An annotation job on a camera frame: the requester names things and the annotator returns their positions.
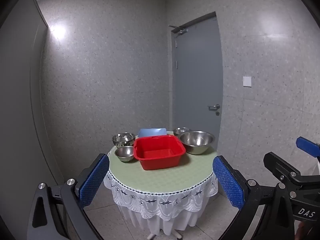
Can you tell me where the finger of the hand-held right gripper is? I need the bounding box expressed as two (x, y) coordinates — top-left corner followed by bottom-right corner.
(263, 151), (300, 188)
(296, 136), (320, 159)

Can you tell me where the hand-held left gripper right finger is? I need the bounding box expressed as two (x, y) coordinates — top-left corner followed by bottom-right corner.
(212, 155), (297, 240)

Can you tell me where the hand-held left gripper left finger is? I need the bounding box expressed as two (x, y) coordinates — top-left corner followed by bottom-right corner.
(26, 153), (110, 240)

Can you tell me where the small steel bowl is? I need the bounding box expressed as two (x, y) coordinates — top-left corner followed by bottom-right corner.
(114, 146), (135, 162)
(173, 127), (191, 137)

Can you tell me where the large steel bowl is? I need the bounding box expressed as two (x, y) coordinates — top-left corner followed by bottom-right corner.
(179, 130), (215, 155)

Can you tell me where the perforated steel bowl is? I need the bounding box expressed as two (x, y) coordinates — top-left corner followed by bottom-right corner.
(112, 132), (136, 148)

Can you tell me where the red plastic basin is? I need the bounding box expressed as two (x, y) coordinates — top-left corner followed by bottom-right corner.
(133, 135), (186, 171)

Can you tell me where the blue plastic basin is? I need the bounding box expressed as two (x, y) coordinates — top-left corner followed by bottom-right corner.
(138, 128), (167, 138)

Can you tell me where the person's right hand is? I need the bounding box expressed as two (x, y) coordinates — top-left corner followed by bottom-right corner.
(295, 221), (308, 240)

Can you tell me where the green checkered table cover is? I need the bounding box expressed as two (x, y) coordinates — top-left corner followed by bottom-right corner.
(107, 131), (217, 193)

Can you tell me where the white lace tablecloth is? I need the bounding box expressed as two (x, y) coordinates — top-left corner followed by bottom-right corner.
(103, 170), (219, 236)

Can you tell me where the white wheeled table base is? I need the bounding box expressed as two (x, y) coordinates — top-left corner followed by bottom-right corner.
(147, 230), (183, 240)

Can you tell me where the grey door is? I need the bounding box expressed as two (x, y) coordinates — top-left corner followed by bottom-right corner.
(171, 12), (223, 153)

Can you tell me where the metal door closer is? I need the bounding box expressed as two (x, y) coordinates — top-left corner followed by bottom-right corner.
(168, 25), (188, 34)

